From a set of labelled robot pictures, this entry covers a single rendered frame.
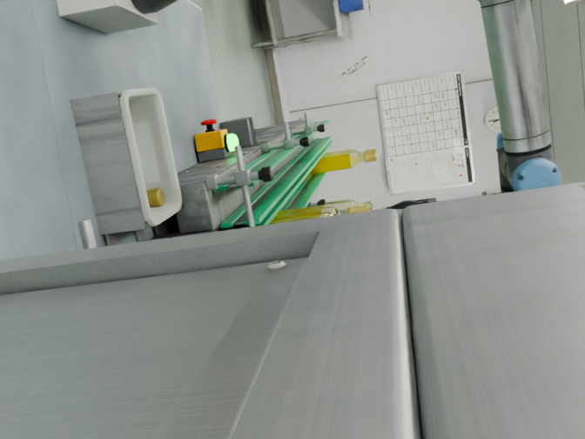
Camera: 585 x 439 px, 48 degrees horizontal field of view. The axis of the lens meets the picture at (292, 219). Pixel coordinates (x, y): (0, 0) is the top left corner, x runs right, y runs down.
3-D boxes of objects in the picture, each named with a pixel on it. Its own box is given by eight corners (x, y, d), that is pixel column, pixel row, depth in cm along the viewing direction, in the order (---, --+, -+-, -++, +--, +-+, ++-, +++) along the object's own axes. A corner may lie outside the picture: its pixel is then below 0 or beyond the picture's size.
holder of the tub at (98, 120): (107, 266, 109) (151, 261, 108) (70, 99, 104) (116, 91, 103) (144, 241, 126) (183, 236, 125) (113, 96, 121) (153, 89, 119)
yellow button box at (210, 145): (197, 163, 165) (225, 158, 164) (191, 132, 164) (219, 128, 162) (205, 159, 172) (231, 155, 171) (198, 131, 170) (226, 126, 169)
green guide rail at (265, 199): (220, 229, 129) (259, 224, 128) (219, 224, 129) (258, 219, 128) (315, 140, 299) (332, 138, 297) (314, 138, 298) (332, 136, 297)
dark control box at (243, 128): (223, 150, 192) (252, 145, 190) (218, 123, 190) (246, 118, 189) (230, 147, 200) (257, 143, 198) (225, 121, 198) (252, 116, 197)
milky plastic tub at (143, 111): (102, 236, 108) (152, 229, 107) (70, 97, 104) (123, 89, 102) (140, 214, 125) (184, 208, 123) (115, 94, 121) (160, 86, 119)
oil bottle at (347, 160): (302, 175, 251) (377, 165, 246) (300, 160, 250) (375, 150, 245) (305, 173, 256) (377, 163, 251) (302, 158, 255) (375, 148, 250)
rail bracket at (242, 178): (216, 239, 125) (279, 232, 123) (198, 151, 122) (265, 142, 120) (219, 236, 128) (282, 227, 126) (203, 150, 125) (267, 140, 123)
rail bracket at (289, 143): (260, 154, 181) (308, 146, 179) (256, 127, 180) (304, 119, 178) (263, 152, 185) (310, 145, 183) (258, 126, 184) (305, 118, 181)
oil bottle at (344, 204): (292, 226, 213) (373, 215, 209) (289, 209, 212) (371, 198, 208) (294, 222, 219) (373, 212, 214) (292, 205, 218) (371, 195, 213)
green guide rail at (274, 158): (213, 192, 128) (253, 186, 127) (212, 186, 128) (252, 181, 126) (312, 124, 297) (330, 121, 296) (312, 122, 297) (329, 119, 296)
